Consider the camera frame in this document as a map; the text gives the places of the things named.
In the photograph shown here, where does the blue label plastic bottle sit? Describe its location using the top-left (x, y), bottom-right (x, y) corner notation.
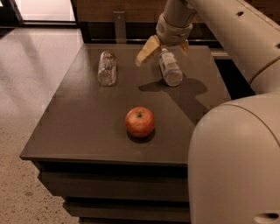
top-left (159, 48), bottom-right (183, 87)

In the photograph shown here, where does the wooden wall counter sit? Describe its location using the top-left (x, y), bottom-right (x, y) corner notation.
top-left (71, 0), bottom-right (235, 60)

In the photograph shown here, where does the left metal bracket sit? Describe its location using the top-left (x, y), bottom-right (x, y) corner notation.
top-left (113, 11), bottom-right (126, 44)

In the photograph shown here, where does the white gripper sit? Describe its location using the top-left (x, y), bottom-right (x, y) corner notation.
top-left (136, 14), bottom-right (193, 67)

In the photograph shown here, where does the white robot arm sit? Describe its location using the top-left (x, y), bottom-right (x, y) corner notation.
top-left (136, 0), bottom-right (280, 224)

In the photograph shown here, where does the red apple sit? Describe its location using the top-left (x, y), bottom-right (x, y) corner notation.
top-left (125, 107), bottom-right (155, 138)

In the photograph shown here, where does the clear plastic bottle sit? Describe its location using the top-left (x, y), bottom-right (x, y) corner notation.
top-left (97, 50), bottom-right (117, 87)

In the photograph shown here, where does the grey drawer cabinet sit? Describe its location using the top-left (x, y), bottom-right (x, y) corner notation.
top-left (21, 45), bottom-right (229, 224)

